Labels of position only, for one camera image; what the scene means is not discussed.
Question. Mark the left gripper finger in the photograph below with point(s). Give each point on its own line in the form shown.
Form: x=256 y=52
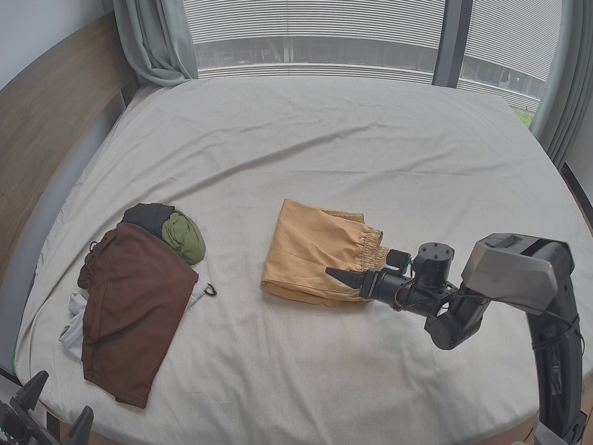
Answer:
x=34 y=392
x=82 y=429

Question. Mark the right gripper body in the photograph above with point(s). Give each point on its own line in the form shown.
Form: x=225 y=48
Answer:
x=387 y=288

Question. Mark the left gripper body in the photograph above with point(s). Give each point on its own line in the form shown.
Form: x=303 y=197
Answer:
x=23 y=427

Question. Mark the tan shorts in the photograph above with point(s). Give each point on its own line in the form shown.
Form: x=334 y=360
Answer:
x=305 y=248

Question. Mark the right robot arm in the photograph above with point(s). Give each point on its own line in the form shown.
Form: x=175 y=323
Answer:
x=509 y=267

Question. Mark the bed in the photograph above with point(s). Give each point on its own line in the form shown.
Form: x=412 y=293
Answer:
x=324 y=132

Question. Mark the white garment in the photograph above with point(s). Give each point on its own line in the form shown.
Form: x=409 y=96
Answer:
x=72 y=336

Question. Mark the brown shorts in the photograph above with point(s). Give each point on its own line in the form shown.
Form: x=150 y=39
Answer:
x=134 y=304

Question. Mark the black garment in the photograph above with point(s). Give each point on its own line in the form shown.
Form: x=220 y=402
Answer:
x=146 y=216

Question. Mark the green garment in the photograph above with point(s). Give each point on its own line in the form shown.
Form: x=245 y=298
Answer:
x=183 y=237

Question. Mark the grey-green curtain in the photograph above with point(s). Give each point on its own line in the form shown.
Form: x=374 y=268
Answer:
x=574 y=86
x=148 y=26

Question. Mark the window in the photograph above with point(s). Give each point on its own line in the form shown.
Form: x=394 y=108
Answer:
x=324 y=16

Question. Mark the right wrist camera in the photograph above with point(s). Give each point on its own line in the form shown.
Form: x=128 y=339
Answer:
x=397 y=258

